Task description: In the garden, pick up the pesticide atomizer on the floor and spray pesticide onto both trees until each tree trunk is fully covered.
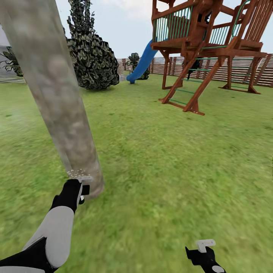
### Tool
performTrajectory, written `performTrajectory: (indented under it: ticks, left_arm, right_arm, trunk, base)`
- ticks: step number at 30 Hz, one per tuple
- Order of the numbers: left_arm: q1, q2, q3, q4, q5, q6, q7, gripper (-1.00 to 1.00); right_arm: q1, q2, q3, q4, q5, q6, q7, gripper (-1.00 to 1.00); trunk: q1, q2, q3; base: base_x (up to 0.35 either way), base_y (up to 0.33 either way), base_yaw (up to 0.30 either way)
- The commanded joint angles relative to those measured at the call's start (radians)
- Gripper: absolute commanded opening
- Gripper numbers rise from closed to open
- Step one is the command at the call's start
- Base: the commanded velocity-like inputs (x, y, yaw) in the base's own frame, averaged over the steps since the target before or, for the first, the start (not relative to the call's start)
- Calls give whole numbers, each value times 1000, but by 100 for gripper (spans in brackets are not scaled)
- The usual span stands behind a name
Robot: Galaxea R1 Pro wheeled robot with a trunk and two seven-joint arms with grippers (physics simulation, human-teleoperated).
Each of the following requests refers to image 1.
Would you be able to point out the garden chair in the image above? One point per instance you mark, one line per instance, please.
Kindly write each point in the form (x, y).
(120, 70)

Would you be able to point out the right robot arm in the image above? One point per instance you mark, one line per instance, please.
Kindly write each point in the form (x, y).
(205, 257)

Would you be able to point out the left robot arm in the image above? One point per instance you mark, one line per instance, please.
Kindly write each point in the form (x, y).
(49, 247)

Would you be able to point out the pesticide atomizer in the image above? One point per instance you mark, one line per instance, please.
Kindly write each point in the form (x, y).
(82, 199)

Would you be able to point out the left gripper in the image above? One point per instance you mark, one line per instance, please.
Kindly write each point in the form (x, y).
(85, 190)

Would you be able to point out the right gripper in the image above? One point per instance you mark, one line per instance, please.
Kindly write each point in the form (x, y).
(198, 257)

